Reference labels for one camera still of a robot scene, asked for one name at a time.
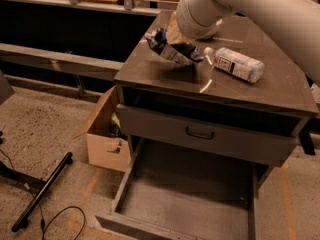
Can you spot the brown cardboard box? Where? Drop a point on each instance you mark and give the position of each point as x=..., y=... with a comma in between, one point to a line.
x=104, y=148

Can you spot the grey drawer cabinet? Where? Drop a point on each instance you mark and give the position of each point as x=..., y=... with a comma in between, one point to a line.
x=279, y=103

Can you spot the green packet in box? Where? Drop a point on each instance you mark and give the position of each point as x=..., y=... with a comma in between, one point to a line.
x=115, y=126

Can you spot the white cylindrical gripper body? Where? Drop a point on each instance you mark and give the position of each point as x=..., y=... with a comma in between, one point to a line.
x=190, y=20

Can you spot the grey metal rail beam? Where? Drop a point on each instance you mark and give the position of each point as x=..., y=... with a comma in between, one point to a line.
x=60, y=62

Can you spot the clear plastic water bottle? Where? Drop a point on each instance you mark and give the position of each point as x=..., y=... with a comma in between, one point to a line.
x=236, y=64

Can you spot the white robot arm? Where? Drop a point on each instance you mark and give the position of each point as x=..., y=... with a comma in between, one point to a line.
x=294, y=25

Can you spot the grey middle drawer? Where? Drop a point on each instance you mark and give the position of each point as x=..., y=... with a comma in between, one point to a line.
x=214, y=138

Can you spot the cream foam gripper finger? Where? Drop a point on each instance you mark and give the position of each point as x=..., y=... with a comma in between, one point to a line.
x=173, y=34

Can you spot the blue chip bag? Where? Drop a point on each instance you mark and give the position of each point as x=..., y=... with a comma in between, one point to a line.
x=183, y=53

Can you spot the black metal stand leg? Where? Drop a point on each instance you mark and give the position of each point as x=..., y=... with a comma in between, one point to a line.
x=22, y=221

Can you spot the grey open bottom drawer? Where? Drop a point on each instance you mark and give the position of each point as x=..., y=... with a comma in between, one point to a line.
x=171, y=192

